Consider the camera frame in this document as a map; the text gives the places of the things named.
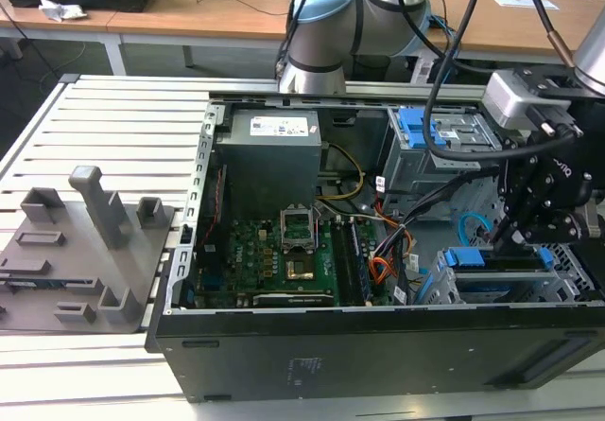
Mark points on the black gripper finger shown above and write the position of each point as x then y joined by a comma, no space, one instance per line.
553,227
520,189

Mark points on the hard disk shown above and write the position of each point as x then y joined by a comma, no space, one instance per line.
468,257

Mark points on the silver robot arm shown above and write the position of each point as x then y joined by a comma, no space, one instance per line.
378,14

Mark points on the metal disk bay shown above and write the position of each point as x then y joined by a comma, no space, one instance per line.
501,286

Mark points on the black RAM slot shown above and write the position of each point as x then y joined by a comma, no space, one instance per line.
363,262
355,260
341,260
348,260

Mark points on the metal optical drive cage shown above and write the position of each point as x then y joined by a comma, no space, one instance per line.
416,175

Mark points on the blue plastic latch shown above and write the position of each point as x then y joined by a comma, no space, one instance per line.
416,128

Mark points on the wooden desk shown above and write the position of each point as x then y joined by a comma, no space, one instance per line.
510,28
189,14

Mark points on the black PC case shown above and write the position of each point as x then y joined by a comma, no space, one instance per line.
378,359

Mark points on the CPU socket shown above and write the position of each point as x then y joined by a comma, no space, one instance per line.
300,269

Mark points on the black graphics card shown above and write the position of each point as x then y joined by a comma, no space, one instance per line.
293,298

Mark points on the grey power supply unit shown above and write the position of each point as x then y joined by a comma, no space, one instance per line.
269,165

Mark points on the green motherboard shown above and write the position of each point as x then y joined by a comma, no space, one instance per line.
250,260

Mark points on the grey parts rack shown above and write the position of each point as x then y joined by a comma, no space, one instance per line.
80,260

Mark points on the crumpled white paper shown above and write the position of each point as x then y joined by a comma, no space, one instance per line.
61,10

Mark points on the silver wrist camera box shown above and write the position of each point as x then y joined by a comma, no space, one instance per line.
510,99

